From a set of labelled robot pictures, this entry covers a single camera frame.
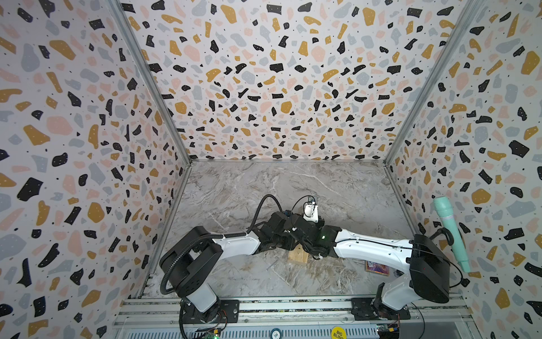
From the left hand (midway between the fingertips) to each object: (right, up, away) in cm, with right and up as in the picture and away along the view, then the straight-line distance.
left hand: (301, 240), depth 87 cm
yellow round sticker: (+11, -26, -17) cm, 33 cm away
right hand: (+2, +11, -5) cm, 12 cm away
